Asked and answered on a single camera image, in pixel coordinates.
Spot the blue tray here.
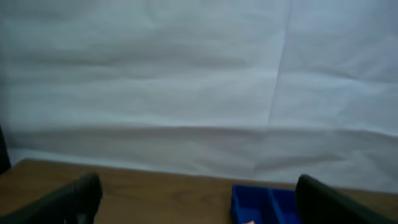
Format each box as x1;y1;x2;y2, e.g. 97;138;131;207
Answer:
229;184;303;224

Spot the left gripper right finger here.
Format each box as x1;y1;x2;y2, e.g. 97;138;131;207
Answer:
294;174;398;224

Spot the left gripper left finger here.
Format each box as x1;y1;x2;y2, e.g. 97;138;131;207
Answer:
0;172;104;224

